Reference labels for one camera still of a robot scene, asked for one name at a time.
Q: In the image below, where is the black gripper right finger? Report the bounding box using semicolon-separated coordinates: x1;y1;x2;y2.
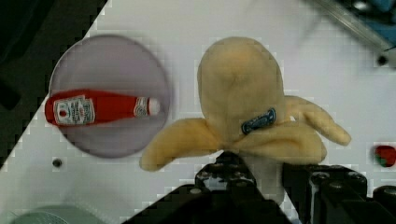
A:
282;163;396;224

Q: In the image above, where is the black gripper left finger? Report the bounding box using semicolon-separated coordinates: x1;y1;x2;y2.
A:
122;152;291;224

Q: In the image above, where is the yellow plush peeled banana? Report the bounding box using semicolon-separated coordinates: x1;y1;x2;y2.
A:
140;37;351;203

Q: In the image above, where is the red toy strawberry on table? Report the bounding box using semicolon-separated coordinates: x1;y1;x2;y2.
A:
375;145;396;167

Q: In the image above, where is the grey round plate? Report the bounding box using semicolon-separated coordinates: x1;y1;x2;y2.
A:
49;35;172;158

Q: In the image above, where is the red ketchup bottle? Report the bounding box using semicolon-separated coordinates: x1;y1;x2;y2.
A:
45;89;161;127

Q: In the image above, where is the green plastic colander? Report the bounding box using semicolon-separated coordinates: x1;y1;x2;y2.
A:
1;204;106;224

